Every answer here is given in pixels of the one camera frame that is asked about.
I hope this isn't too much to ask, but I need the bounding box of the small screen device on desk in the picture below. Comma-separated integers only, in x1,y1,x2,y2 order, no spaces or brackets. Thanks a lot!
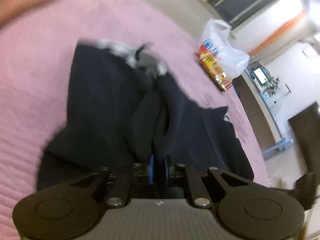
253,67,269,85

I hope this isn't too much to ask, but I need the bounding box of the black television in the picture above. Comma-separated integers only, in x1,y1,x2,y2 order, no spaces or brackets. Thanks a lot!
288,101,320,184

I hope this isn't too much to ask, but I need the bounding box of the dark navy striped garment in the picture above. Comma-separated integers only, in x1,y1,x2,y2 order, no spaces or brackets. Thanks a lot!
37,44,254,190

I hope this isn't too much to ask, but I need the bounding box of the blue white wall desk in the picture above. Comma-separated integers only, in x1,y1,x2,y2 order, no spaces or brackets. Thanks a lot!
242,69,294,160

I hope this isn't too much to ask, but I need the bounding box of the white plastic bag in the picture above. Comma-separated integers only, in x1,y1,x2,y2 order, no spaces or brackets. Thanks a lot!
199,18,249,80

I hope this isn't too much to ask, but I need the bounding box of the yellow red snack packet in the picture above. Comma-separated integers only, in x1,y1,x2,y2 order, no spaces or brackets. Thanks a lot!
196,52,232,92

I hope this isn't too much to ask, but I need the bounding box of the right beige orange curtain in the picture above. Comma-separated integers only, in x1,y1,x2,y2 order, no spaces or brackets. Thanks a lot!
247,10,308,55

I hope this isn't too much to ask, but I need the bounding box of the purple quilted bed cover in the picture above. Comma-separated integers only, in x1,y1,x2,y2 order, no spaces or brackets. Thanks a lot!
1,0,268,239

